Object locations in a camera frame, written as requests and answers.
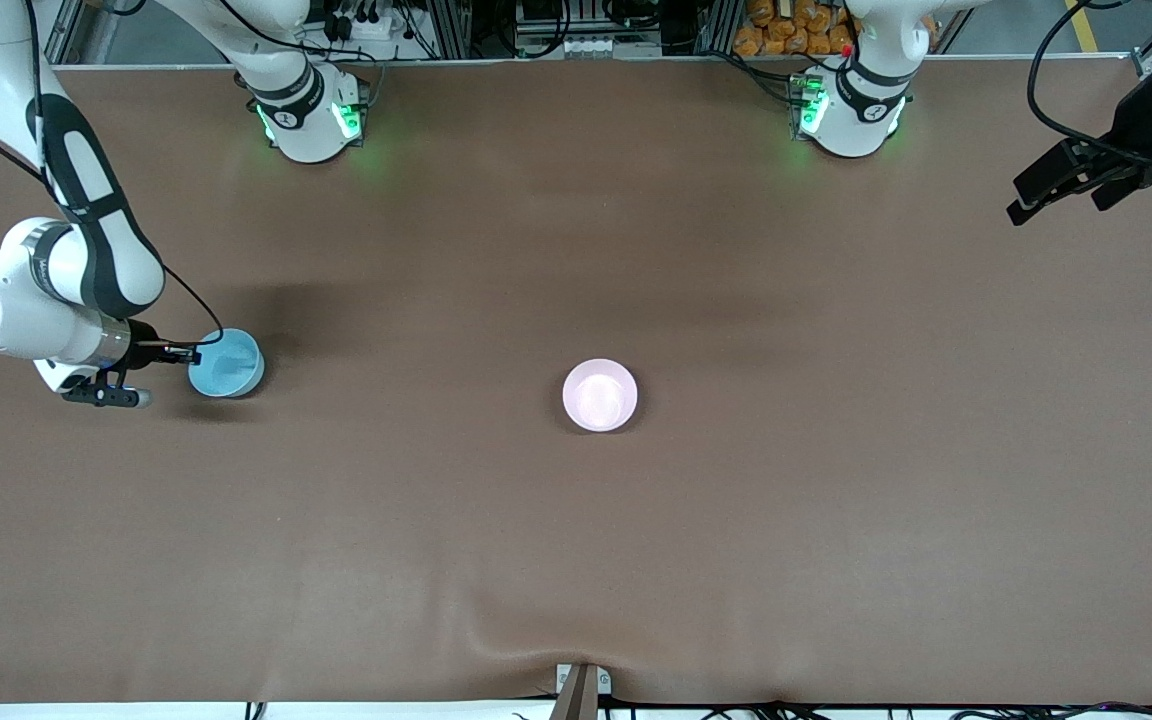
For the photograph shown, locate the light blue bowl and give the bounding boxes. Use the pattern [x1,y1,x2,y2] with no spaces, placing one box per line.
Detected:
[187,329,266,399]

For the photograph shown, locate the pink bowl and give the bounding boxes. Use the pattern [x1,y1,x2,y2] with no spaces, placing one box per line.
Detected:
[562,358,639,433]

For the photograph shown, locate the orange packaged goods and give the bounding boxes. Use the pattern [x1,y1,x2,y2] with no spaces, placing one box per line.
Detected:
[733,0,855,58]

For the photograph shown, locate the white power strip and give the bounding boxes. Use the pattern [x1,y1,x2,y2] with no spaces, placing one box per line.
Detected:
[321,0,407,41]

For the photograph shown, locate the brown table cover cloth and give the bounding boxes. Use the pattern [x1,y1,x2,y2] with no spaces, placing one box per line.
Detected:
[0,58,1152,706]

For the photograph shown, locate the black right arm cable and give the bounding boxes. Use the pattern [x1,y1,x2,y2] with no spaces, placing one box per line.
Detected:
[0,0,227,349]

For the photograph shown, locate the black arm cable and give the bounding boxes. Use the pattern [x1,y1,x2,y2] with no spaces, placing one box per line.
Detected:
[0,0,227,349]
[1026,0,1152,171]

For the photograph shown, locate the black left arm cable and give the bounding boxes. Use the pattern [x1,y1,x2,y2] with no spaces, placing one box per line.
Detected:
[1026,0,1152,171]

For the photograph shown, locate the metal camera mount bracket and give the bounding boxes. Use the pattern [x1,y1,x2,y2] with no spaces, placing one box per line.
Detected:
[554,662,613,720]

